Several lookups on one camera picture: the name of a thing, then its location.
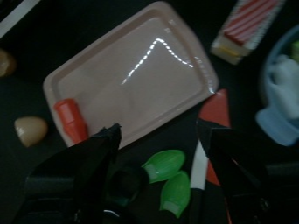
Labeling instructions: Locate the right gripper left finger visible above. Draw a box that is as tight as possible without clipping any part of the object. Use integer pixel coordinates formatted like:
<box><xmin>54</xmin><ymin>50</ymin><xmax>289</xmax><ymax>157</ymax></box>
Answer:
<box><xmin>14</xmin><ymin>122</ymin><xmax>123</xmax><ymax>224</ymax></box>

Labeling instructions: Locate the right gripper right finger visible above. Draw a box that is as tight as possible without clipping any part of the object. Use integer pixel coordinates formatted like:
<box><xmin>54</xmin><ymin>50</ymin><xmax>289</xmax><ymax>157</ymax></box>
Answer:
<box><xmin>195</xmin><ymin>118</ymin><xmax>283</xmax><ymax>224</ymax></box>

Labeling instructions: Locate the blue toy bowl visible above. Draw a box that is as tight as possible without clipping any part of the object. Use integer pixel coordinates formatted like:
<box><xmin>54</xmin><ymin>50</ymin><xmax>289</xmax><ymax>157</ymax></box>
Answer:
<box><xmin>254</xmin><ymin>24</ymin><xmax>299</xmax><ymax>147</ymax></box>

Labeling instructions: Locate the green toy pea pod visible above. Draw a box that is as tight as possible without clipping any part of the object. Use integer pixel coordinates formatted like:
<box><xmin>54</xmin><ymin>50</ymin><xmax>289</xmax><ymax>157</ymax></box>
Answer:
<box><xmin>158</xmin><ymin>170</ymin><xmax>193</xmax><ymax>219</ymax></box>
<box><xmin>140</xmin><ymin>149</ymin><xmax>187</xmax><ymax>185</ymax></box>

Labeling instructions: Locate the beige toy egg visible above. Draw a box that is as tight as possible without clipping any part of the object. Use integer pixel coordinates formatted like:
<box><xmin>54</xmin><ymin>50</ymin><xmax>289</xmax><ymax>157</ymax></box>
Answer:
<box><xmin>0</xmin><ymin>48</ymin><xmax>18</xmax><ymax>79</ymax></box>
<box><xmin>14</xmin><ymin>115</ymin><xmax>50</xmax><ymax>148</ymax></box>

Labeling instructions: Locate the red toy sausage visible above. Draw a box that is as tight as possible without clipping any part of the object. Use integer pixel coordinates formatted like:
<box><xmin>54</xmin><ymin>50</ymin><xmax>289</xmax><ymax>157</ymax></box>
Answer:
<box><xmin>52</xmin><ymin>97</ymin><xmax>90</xmax><ymax>145</ymax></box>

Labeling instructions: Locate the pink plastic tray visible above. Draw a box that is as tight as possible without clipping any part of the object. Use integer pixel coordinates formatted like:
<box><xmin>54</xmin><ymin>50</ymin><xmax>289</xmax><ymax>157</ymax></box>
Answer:
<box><xmin>42</xmin><ymin>0</ymin><xmax>221</xmax><ymax>151</ymax></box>

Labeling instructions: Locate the green toy vegetable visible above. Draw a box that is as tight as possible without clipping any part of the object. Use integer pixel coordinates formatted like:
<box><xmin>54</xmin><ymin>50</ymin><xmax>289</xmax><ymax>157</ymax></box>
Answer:
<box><xmin>290</xmin><ymin>39</ymin><xmax>299</xmax><ymax>60</ymax></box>

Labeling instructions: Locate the red white striped fries box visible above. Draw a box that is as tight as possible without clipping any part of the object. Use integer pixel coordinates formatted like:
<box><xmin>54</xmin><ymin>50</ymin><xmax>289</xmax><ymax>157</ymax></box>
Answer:
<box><xmin>210</xmin><ymin>0</ymin><xmax>289</xmax><ymax>66</ymax></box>

